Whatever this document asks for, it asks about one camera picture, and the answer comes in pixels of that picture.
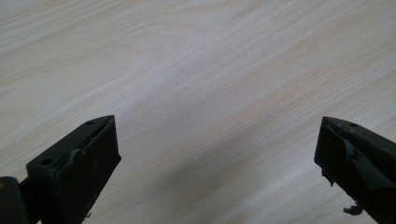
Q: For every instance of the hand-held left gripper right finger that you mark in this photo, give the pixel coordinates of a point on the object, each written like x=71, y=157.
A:
x=358, y=161

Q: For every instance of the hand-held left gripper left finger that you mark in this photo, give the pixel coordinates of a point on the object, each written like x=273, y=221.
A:
x=77, y=168

